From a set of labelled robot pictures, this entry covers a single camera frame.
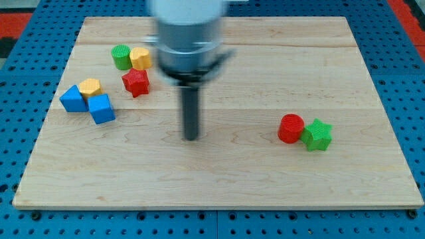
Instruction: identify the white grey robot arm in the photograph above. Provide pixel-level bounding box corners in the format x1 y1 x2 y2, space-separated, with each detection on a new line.
145 0 234 88

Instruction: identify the red star block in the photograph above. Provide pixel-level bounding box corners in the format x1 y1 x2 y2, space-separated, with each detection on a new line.
122 68 150 98

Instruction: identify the green star block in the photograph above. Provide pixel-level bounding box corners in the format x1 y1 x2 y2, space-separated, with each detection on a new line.
299 118 333 151

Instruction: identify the blue cube block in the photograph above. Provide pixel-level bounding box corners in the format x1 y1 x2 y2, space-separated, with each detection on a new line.
88 94 116 124

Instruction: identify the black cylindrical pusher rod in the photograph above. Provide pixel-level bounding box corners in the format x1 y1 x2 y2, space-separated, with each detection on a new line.
180 87 199 141

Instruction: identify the red cylinder block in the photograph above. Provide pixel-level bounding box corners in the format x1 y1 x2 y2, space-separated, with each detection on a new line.
278 114 305 143

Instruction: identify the light wooden board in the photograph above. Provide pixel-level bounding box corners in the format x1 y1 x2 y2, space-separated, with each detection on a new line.
13 17 424 210

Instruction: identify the yellow heart block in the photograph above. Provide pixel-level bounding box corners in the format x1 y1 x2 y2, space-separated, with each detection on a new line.
129 47 152 70

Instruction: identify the green cylinder block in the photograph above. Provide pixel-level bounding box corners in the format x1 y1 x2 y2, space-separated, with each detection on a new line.
111 44 132 70

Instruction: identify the yellow hexagon block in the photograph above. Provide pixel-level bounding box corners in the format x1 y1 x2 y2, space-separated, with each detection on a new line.
78 78 104 101

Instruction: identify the blue triangular prism block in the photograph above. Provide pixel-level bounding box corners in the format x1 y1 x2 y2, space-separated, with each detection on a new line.
59 85 88 113

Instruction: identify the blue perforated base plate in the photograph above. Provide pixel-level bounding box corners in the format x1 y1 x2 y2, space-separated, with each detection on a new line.
1 0 424 238

